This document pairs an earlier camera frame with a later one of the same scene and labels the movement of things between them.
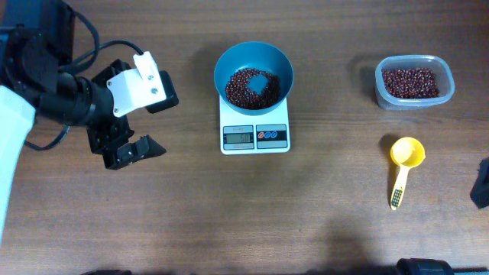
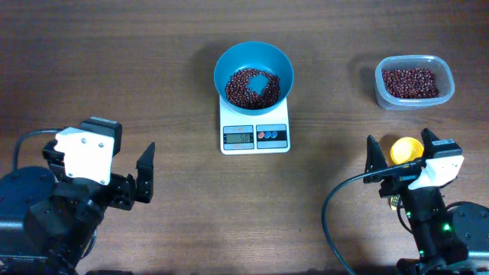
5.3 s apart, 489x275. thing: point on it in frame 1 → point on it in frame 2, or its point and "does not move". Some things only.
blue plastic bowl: x=253 y=78 does not move
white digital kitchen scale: x=241 y=134 does not move
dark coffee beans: x=239 y=94 does not move
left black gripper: x=111 y=124 → x=123 y=189
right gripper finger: x=480 y=191 → x=433 y=147
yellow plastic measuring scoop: x=407 y=153 does not move
